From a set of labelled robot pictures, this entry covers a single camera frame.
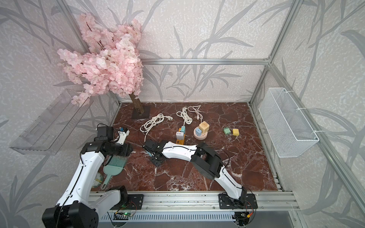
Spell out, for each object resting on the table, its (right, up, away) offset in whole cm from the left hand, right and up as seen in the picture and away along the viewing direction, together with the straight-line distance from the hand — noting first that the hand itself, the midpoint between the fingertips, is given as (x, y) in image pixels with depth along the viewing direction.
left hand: (127, 147), depth 80 cm
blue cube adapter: (+41, +7, +16) cm, 45 cm away
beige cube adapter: (+45, +10, +16) cm, 49 cm away
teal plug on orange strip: (+31, +9, +16) cm, 36 cm away
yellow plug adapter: (+68, +6, +22) cm, 72 cm away
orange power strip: (+29, 0, +13) cm, 32 cm away
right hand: (+15, -10, +9) cm, 20 cm away
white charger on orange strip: (+29, +5, +14) cm, 32 cm away
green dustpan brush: (-10, -13, +6) cm, 18 cm away
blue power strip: (+15, -1, -8) cm, 17 cm away
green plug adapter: (+62, +7, +22) cm, 66 cm away
